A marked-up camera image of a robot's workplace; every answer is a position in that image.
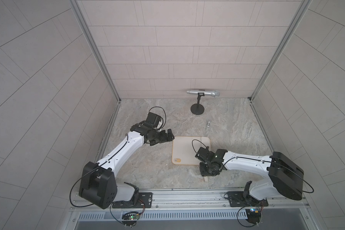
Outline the white cutting board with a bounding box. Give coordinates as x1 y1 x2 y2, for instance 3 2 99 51
172 137 211 166

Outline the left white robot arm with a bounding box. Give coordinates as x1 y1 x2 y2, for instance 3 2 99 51
79 124 174 209

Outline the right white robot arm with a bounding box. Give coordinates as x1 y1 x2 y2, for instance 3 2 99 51
172 137 304 206

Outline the right green circuit board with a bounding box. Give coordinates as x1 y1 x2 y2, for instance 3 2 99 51
245 209 262 225

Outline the green circuit board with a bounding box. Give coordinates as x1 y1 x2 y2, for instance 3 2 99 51
121 211 141 227
245 209 262 225

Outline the left green circuit board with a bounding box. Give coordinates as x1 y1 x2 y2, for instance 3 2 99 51
121 211 141 227

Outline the black microphone stand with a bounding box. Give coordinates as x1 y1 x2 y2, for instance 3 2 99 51
190 93 205 115

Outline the silver microphone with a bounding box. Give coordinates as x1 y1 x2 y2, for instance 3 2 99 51
187 90 220 97

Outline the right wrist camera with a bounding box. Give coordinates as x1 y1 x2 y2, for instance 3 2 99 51
195 147 210 163

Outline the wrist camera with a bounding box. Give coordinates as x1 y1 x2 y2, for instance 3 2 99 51
195 147 210 163
146 112 163 128

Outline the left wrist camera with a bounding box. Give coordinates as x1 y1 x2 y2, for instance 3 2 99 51
146 112 163 128

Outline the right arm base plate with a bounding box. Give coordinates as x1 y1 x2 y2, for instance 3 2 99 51
224 191 269 208

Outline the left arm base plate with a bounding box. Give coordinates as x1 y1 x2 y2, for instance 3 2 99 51
111 192 153 209

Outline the aluminium mounting rail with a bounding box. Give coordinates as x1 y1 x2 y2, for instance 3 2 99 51
70 187 310 211

